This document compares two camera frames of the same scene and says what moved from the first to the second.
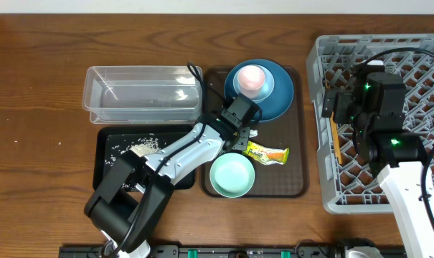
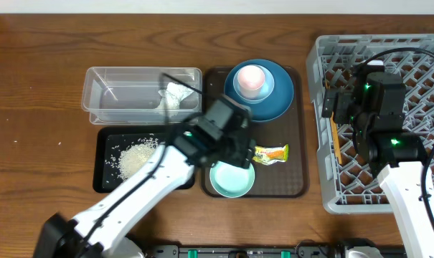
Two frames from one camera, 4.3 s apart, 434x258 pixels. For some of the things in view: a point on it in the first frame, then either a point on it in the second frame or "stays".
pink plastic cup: [250, 79] stays
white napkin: [253, 133] → [171, 97]
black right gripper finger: [329, 105] stays
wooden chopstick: [333, 125] stays
